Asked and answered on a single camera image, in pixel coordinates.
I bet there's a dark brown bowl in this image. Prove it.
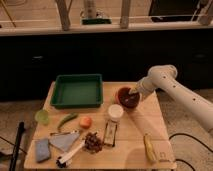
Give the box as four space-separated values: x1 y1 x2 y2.
117 87 140 108

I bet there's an orange bowl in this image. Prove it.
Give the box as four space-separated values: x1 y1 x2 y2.
114 91 120 104

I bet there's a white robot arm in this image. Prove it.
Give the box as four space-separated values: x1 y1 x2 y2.
129 65 213 136

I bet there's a green plastic tray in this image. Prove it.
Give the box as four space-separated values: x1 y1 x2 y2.
50 74 103 109

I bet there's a white lidded cup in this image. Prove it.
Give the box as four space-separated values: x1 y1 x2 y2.
108 104 124 122

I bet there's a small wooden box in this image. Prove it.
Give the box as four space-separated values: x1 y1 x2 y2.
103 121 117 147

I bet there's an orange fruit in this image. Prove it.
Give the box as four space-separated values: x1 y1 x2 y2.
79 116 92 129

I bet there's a wooden block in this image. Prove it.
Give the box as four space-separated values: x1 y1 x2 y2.
154 141 175 163

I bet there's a yellow banana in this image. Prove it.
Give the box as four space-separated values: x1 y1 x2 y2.
144 134 157 163

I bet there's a brown grape bunch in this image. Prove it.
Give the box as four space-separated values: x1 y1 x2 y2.
84 132 103 153

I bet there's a grey folded cloth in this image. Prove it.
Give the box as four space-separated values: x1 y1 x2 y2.
49 132 80 152

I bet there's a light green cup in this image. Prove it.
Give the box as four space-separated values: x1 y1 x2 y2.
35 110 49 125

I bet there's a blue sponge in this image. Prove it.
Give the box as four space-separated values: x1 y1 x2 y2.
35 139 51 163

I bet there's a black pole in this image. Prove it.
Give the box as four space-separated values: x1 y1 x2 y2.
9 122 25 171

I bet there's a black floor cable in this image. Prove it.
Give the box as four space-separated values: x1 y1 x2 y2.
168 132 213 171

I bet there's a white handled brush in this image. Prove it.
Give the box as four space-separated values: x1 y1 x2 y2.
56 141 85 168

